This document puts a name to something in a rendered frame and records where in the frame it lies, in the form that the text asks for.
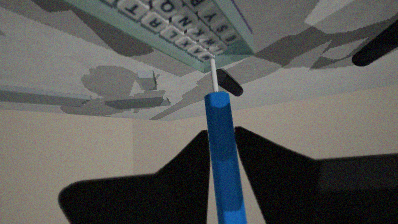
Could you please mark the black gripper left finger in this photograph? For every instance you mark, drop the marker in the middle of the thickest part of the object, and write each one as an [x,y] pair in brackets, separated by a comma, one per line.
[175,194]

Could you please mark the blue stylus with grey tip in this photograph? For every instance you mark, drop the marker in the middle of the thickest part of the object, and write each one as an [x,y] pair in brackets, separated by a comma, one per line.
[224,159]

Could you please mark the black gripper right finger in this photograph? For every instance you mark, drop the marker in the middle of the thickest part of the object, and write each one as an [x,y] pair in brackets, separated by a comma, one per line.
[292,188]

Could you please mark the grey keyboard with keys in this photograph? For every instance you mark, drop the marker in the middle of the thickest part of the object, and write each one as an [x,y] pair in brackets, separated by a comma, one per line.
[189,31]

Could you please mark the black cylinder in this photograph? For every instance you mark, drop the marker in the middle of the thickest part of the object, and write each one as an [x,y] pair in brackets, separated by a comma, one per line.
[377,47]
[226,82]

